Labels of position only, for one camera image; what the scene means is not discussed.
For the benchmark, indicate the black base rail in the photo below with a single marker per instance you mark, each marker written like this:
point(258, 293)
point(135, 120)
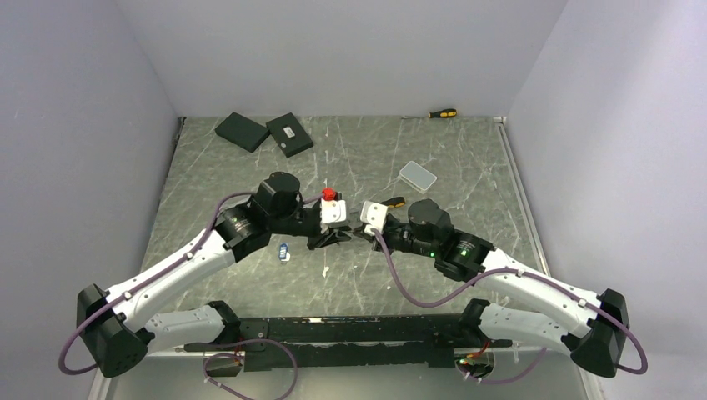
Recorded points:
point(434, 340)

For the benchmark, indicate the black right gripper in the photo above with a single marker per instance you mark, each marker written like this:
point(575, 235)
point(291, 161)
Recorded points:
point(376, 244)

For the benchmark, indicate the yellow black screwdriver near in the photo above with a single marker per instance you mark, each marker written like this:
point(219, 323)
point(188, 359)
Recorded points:
point(395, 202)

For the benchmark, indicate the clear plastic box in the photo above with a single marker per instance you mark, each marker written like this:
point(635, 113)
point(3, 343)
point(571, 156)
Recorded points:
point(417, 176)

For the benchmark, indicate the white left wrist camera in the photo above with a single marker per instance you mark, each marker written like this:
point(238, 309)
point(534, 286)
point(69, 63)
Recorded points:
point(333, 209)

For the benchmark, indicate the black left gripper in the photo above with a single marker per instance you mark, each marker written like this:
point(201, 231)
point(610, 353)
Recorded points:
point(332, 235)

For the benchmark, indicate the blue key tag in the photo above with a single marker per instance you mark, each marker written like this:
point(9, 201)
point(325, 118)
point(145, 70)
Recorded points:
point(284, 254)

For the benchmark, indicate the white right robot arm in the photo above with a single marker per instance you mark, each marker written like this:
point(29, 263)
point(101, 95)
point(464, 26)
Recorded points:
point(590, 328)

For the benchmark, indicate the black flat box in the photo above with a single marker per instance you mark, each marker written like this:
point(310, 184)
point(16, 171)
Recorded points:
point(242, 131)

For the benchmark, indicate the black box with label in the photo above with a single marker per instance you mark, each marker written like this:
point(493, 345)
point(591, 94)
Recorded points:
point(289, 134)

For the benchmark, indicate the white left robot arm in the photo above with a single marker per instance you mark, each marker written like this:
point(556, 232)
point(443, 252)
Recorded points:
point(122, 324)

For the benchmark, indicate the orange black screwdriver far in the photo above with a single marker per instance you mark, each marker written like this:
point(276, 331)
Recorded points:
point(440, 114)

